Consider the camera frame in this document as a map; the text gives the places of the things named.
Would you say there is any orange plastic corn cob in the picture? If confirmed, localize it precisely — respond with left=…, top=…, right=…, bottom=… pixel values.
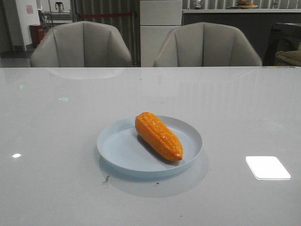
left=135, top=112, right=183, bottom=161

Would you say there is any light blue round plate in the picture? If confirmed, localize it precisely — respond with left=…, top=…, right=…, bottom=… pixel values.
left=97, top=115, right=202, bottom=178

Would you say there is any right beige upholstered chair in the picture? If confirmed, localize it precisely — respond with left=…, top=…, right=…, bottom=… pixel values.
left=153, top=22, right=262, bottom=67

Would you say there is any beige upholstered chair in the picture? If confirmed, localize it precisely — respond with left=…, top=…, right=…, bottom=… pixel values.
left=153, top=22, right=262, bottom=67
left=30, top=21, right=132, bottom=67

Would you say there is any left beige upholstered chair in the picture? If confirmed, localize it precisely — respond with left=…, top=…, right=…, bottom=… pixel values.
left=30, top=21, right=132, bottom=67

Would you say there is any white cabinet with drawers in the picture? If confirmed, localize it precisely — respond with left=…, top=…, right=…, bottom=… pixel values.
left=140, top=0, right=182, bottom=67

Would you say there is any red barrier belt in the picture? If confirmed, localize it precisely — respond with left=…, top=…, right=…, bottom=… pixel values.
left=79, top=12, right=132, bottom=18

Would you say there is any red trash bin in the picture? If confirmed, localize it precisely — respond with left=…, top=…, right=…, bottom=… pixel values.
left=29, top=24, right=45, bottom=48

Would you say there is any grey counter with white top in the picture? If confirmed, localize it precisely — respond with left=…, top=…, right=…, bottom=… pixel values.
left=182, top=9, right=301, bottom=61

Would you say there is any fruit bowl on counter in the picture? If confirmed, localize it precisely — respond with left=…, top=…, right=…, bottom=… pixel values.
left=236, top=0, right=258, bottom=9

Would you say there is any dark armchair at right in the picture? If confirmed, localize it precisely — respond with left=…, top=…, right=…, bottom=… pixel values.
left=263, top=23, right=301, bottom=66

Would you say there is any tan cushion at right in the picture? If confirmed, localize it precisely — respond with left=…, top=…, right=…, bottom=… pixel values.
left=276, top=50, right=301, bottom=66

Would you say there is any pink wall notice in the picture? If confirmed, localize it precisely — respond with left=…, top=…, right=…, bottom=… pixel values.
left=26, top=5, right=33, bottom=14

